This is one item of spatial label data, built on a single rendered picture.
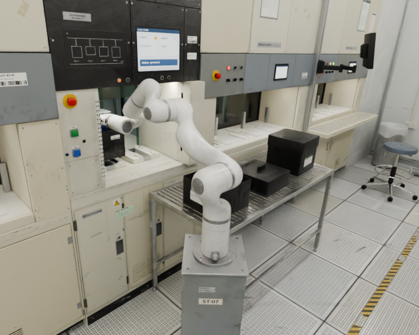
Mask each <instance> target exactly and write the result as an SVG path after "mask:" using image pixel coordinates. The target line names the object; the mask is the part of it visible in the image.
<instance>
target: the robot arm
mask: <svg viewBox="0 0 419 335"><path fill-rule="evenodd" d="M161 95H162V87H161V86H160V84H159V83H158V82H156V81H155V80H154V79H151V78H148V79H146V80H143V81H142V82H141V83H140V84H139V86H138V87H137V89H136V90H135V91H134V92H133V94H132V95H131V97H130V98H129V99H128V101H127V102H126V103H125V105H124V107H123V109H122V112H123V115H125V116H118V115H115V114H100V123H101V125H102V126H107V127H108V128H110V129H112V130H115V131H117V132H120V133H122V134H129V133H131V131H132V130H133V129H135V128H137V127H139V126H140V125H141V123H143V121H144V118H145V119H147V121H149V122H151V123H153V124H161V123H165V122H176V123H177V124H178V127H177V130H176V139H177V141H178V143H179V145H180V146H181V147H182V149H183V150H184V151H185V153H187V155H189V157H191V158H192V159H193V160H195V161H197V162H200V163H201V164H204V165H205V166H207V167H205V168H202V169H200V170H199V171H197V172H196V173H195V174H194V176H193V178H192V191H193V192H194V193H195V195H196V196H197V197H198V198H199V199H200V201H201V203H202V205H203V217H202V240H201V241H200V242H198V243H197V244H196V245H195V246H194V249H193V254H194V257H195V258H196V260H197V261H199V262H200V263H202V264H204V265H207V266H211V267H220V266H224V265H227V264H230V262H232V261H233V260H234V258H235V248H234V247H233V245H231V244H230V243H229V229H230V221H231V205H230V204H229V202H228V201H226V200H225V199H222V198H219V197H220V195H221V194H222V193H224V192H226V191H229V190H231V189H233V188H235V187H237V186H238V185H239V184H240V183H241V181H242V179H243V172H242V169H241V167H240V166H239V164H238V163H237V162H236V161H235V160H233V159H232V158H231V157H229V156H228V155H226V154H225V153H223V152H221V151H219V150H218V149H216V148H215V147H213V146H212V145H210V144H209V143H208V142H207V141H206V140H205V139H204V137H203V136H202V135H201V134H200V132H199V131H198V129H197V128H196V127H195V125H194V121H193V115H194V110H193V108H192V105H191V104H190V103H189V102H188V101H187V100H185V99H183V98H169V99H163V100H159V99H160V97H161ZM142 111H143V113H142Z"/></svg>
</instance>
